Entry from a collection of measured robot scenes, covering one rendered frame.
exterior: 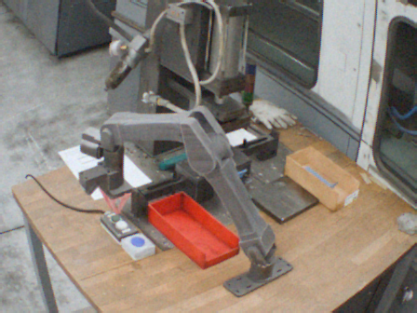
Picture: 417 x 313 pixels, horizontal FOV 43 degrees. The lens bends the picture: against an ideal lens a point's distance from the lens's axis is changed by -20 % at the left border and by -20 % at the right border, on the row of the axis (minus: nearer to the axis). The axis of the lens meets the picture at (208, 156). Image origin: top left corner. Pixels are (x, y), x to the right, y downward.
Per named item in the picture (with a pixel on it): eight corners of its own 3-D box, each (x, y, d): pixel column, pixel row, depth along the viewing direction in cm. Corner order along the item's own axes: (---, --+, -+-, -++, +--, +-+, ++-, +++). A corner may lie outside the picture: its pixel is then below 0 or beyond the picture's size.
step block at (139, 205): (136, 218, 179) (136, 192, 174) (130, 212, 181) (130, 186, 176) (154, 210, 182) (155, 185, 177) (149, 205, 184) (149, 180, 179)
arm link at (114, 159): (96, 167, 161) (96, 143, 158) (106, 156, 166) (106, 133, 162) (117, 175, 159) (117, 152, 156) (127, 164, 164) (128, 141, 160)
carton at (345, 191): (333, 214, 188) (339, 195, 183) (282, 177, 204) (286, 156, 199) (356, 200, 195) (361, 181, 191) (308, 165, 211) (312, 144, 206)
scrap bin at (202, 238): (203, 270, 162) (205, 254, 159) (147, 221, 178) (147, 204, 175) (238, 254, 169) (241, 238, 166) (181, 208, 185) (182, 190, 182)
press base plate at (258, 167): (163, 258, 169) (163, 251, 168) (76, 169, 201) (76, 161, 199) (325, 183, 206) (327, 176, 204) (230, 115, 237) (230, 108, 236)
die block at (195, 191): (195, 205, 186) (196, 183, 182) (174, 187, 193) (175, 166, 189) (248, 183, 198) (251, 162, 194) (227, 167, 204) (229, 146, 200)
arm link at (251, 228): (248, 262, 155) (185, 150, 147) (259, 248, 160) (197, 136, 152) (270, 257, 152) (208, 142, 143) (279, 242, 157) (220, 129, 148)
